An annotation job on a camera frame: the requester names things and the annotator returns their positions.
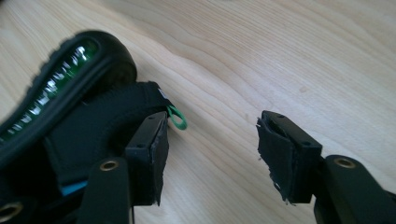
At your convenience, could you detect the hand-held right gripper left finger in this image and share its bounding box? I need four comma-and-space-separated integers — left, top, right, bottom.
123, 110, 171, 207

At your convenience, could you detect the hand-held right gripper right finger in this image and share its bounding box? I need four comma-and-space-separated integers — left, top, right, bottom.
255, 109, 324, 205

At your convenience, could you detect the black shoe with green sole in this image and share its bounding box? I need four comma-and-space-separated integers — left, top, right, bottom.
0, 29, 189, 206

